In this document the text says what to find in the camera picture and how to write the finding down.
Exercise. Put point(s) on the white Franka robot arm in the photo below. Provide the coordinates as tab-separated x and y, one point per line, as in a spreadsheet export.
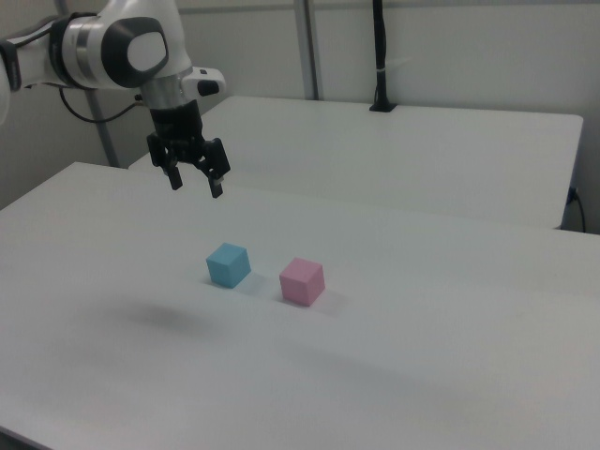
94	51

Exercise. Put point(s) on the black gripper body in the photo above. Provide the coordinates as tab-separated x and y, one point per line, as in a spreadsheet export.
180	126

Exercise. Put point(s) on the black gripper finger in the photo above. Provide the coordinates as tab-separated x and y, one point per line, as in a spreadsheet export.
171	172
216	169

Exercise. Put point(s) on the black camera stand pole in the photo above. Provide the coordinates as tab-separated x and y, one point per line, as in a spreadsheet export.
380	56

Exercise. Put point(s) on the pink cube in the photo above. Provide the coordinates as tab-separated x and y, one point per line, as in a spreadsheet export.
302	281

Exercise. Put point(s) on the blue cube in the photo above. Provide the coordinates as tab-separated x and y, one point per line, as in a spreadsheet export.
228	264

